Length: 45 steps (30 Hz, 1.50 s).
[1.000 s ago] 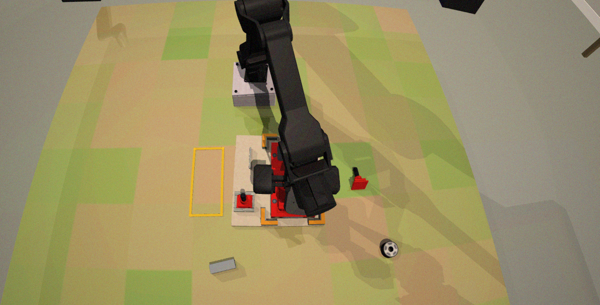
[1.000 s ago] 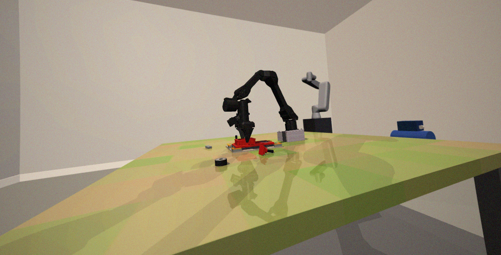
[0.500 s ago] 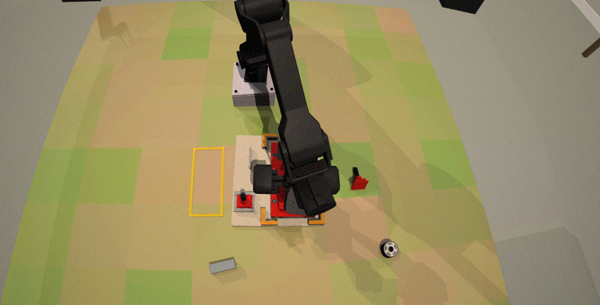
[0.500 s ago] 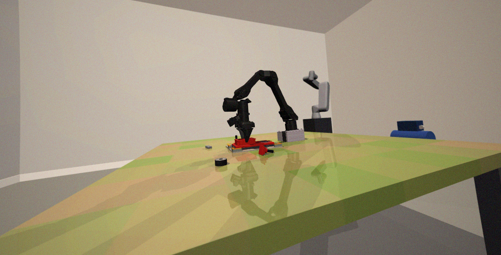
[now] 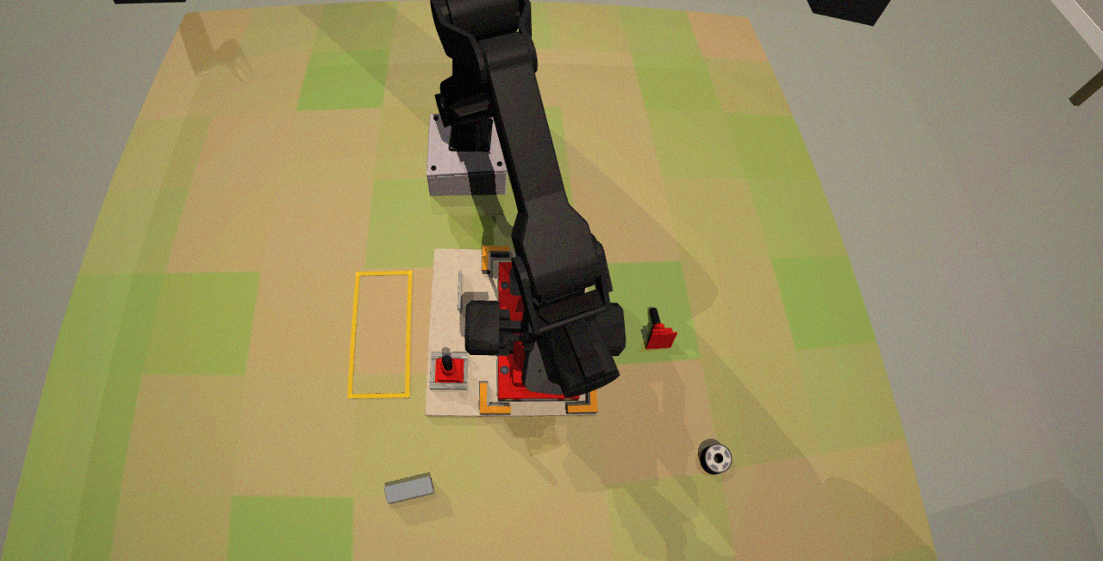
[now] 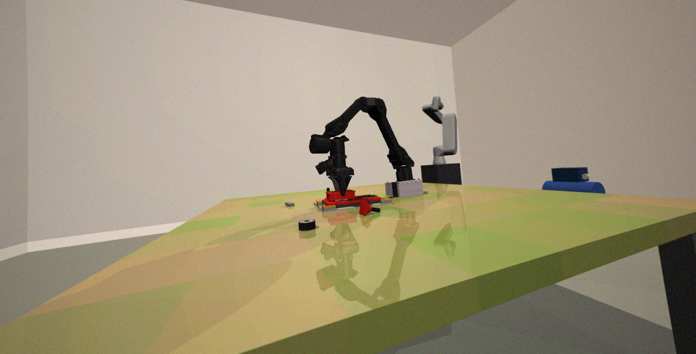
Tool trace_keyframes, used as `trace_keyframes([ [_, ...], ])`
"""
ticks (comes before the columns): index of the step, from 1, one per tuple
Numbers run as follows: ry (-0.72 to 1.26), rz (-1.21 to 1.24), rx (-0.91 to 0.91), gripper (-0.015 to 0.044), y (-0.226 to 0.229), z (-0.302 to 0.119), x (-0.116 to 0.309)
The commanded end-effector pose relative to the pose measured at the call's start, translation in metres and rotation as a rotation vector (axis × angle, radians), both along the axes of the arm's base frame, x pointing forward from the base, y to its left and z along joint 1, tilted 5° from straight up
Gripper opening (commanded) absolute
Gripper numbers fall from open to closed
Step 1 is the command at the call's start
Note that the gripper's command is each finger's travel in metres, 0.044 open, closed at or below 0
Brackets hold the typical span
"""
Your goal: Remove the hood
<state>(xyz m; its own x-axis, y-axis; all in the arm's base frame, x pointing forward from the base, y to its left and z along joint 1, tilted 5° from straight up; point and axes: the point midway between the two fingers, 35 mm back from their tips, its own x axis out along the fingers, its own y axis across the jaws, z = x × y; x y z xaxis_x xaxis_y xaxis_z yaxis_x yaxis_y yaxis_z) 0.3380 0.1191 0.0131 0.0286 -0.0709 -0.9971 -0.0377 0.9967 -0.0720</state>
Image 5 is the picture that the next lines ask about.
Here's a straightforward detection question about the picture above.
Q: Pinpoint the yellow rectangular outline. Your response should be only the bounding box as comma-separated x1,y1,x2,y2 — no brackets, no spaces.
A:
347,271,413,399

